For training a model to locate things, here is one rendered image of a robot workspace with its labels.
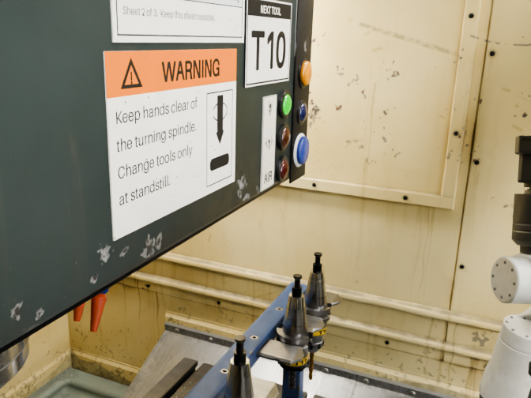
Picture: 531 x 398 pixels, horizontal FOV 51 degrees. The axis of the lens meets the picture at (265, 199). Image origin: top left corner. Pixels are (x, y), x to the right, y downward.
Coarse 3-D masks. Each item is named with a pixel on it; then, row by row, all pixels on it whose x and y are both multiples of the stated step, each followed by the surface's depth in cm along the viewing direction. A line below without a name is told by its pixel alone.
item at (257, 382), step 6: (252, 378) 83; (258, 378) 83; (258, 384) 82; (264, 384) 82; (270, 384) 82; (276, 384) 82; (258, 390) 80; (264, 390) 80; (270, 390) 80; (276, 390) 81; (264, 396) 79; (270, 396) 79; (276, 396) 79
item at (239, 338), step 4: (236, 336) 73; (240, 336) 73; (244, 336) 73; (236, 340) 72; (240, 340) 72; (244, 340) 72; (236, 344) 73; (240, 344) 73; (236, 348) 73; (240, 348) 73; (236, 352) 73; (240, 352) 73; (244, 352) 73; (236, 356) 73; (240, 356) 73; (244, 356) 73; (236, 360) 73; (240, 360) 73; (244, 360) 73
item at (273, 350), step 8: (264, 344) 92; (272, 344) 92; (280, 344) 92; (288, 344) 92; (264, 352) 90; (272, 352) 90; (280, 352) 90; (288, 352) 90; (296, 352) 90; (280, 360) 88; (288, 360) 88; (296, 360) 88
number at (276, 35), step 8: (272, 24) 48; (280, 24) 49; (272, 32) 48; (280, 32) 50; (272, 40) 48; (280, 40) 50; (272, 48) 48; (280, 48) 50; (272, 56) 49; (280, 56) 50; (264, 64) 47; (272, 64) 49; (280, 64) 51; (264, 72) 48; (272, 72) 49; (280, 72) 51
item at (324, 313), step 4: (328, 300) 106; (328, 304) 105; (308, 308) 103; (324, 308) 103; (328, 308) 103; (308, 312) 102; (312, 312) 102; (316, 312) 102; (320, 312) 102; (324, 312) 102; (328, 312) 103; (316, 316) 102; (320, 316) 103; (324, 316) 103; (328, 316) 104; (324, 320) 103; (328, 320) 104
